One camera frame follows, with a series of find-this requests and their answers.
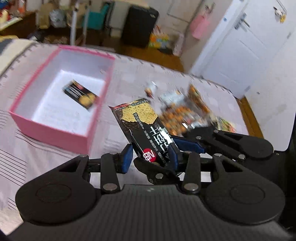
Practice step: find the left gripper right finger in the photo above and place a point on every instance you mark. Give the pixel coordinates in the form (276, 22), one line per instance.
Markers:
(186, 175)

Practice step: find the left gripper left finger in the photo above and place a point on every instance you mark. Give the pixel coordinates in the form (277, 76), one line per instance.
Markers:
(113, 164)

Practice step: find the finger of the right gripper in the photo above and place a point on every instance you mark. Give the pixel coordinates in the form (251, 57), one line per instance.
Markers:
(188, 145)

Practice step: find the clear bag mixed nuts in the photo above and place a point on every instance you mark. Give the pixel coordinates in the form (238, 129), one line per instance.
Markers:
(183, 117)

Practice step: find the black soda cracker packet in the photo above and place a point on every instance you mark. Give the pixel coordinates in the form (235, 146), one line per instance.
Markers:
(144, 130)

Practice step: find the beige instant noodle bag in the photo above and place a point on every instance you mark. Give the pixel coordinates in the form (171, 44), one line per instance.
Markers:
(224, 125)

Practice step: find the white grey snack packet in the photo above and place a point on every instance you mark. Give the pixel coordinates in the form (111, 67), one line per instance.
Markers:
(170, 98)

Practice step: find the small white snack packet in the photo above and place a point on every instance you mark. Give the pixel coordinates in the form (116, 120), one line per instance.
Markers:
(151, 89)

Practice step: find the striped bed sheet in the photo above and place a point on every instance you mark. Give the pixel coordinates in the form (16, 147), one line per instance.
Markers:
(23, 158)

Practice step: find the pink cardboard box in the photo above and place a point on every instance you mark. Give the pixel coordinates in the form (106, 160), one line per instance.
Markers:
(45, 113)

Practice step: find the colourful cartoon box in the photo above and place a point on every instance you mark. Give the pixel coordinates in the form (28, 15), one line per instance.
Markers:
(158, 39)

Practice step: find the white door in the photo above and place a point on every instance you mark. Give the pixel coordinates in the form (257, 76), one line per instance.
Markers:
(244, 42)

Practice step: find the pink paper bag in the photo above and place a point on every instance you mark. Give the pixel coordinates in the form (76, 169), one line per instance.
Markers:
(199, 25)

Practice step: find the black suitcase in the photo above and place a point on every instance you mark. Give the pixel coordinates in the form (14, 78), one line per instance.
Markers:
(139, 24)

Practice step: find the teal shopping bag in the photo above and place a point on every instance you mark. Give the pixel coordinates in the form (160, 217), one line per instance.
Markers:
(96, 19)

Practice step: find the white folding table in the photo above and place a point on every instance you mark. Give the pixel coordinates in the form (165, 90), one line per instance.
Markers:
(79, 22)

